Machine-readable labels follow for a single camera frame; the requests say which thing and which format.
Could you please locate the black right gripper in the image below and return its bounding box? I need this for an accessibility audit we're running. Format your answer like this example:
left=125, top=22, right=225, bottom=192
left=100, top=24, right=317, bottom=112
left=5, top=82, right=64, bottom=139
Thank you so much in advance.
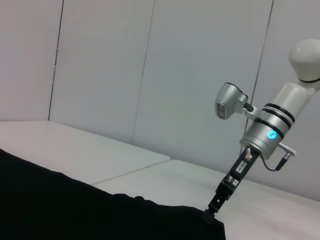
left=202, top=146, right=260, bottom=224

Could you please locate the black T-shirt with FREE print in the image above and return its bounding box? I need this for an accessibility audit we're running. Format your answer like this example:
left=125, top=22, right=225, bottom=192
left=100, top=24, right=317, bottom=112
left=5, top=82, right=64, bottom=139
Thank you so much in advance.
left=0, top=148, right=227, bottom=240

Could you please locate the right arm connector cable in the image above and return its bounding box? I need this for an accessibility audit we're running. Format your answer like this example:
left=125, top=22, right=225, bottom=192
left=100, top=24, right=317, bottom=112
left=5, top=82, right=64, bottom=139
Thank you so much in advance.
left=259, top=142, right=297, bottom=173

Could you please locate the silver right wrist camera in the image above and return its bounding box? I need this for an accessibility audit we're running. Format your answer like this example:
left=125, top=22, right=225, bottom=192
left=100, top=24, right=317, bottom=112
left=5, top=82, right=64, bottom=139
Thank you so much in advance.
left=215, top=82, right=263, bottom=121

